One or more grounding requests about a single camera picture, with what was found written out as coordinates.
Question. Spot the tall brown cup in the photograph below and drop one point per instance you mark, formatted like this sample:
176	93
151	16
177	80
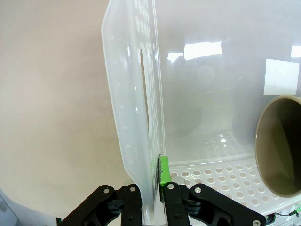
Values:
282	141

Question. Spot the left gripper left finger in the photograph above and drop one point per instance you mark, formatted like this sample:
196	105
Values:
105	207

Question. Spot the white perforated plastic basket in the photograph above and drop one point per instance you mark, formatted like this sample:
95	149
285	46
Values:
200	94

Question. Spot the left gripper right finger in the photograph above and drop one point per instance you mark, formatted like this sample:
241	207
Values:
188	207

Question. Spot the white label sticker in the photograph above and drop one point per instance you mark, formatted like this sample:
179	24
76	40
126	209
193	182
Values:
279	77

